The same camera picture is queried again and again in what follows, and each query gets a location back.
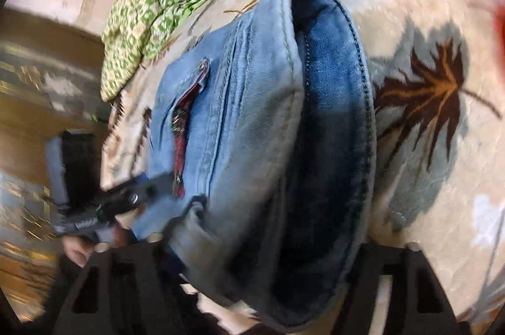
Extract person's left hand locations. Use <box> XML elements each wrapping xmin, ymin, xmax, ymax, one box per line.
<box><xmin>62</xmin><ymin>228</ymin><xmax>132</xmax><ymax>267</ymax></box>

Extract wooden wardrobe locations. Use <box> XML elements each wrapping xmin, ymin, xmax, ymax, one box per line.
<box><xmin>0</xmin><ymin>7</ymin><xmax>116</xmax><ymax>322</ymax></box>

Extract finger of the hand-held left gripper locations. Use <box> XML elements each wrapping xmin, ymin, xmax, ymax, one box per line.
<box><xmin>103</xmin><ymin>173</ymin><xmax>179</xmax><ymax>220</ymax></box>

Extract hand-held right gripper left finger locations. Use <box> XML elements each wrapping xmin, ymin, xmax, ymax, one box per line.
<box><xmin>53</xmin><ymin>236</ymin><xmax>194</xmax><ymax>335</ymax></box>

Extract red shiny bag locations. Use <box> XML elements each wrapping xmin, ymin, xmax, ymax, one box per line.
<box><xmin>490</xmin><ymin>1</ymin><xmax>505</xmax><ymax>44</ymax></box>

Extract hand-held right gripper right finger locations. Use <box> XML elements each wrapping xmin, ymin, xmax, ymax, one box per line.
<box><xmin>339</xmin><ymin>240</ymin><xmax>463</xmax><ymax>335</ymax></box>

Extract cream leaf-print blanket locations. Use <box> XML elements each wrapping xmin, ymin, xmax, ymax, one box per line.
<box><xmin>98</xmin><ymin>0</ymin><xmax>505</xmax><ymax>335</ymax></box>

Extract blue denim pants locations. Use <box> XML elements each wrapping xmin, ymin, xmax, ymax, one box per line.
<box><xmin>130</xmin><ymin>0</ymin><xmax>376</xmax><ymax>334</ymax></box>

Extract green patterned quilt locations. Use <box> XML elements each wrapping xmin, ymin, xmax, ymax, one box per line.
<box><xmin>100</xmin><ymin>0</ymin><xmax>234</xmax><ymax>103</ymax></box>

